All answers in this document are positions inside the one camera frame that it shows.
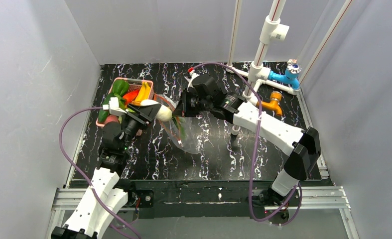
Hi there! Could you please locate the clear zip top bag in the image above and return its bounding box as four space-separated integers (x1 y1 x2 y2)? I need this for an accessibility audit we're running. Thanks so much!
154 94 203 155

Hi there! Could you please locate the orange carrot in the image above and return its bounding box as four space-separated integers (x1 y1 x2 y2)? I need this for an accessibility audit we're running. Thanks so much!
122 90 139 105

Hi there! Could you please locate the green cucumber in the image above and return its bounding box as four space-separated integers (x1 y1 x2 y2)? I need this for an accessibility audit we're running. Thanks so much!
98 79 131 122

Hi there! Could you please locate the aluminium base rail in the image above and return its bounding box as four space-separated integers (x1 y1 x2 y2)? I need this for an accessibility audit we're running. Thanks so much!
45 186 359 239

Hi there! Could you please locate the white pvc pipe frame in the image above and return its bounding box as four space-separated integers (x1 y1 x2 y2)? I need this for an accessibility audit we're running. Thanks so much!
228 0 353 126

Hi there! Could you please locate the blue plastic faucet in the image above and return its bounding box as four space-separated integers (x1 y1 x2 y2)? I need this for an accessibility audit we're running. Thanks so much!
268 63 302 90

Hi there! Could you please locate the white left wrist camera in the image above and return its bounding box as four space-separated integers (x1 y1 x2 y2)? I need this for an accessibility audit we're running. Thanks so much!
102 97 126 117

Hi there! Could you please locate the yellow banana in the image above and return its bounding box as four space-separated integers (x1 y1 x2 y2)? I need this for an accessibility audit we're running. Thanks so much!
134 82 150 104

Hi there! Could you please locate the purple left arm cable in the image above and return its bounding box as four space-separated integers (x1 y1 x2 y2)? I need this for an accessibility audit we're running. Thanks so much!
59 106 142 239

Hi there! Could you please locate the orange plastic faucet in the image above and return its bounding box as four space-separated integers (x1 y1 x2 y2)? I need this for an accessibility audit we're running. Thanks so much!
261 91 283 116

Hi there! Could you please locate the pink plastic basket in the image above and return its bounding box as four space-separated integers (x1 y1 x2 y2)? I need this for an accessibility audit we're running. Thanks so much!
101 77 154 110

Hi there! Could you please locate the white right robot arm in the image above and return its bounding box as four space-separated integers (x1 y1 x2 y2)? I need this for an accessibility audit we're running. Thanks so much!
172 73 321 197

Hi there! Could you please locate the white radish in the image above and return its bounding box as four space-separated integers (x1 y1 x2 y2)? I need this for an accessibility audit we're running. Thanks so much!
140 99 172 122

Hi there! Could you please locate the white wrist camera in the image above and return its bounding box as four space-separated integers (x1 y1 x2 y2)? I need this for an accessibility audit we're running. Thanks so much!
185 67 200 89
102 97 126 117

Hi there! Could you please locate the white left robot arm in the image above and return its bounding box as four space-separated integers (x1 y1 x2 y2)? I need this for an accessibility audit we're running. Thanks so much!
50 100 163 239

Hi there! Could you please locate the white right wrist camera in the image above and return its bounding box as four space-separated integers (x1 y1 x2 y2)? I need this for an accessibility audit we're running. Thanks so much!
185 67 200 89

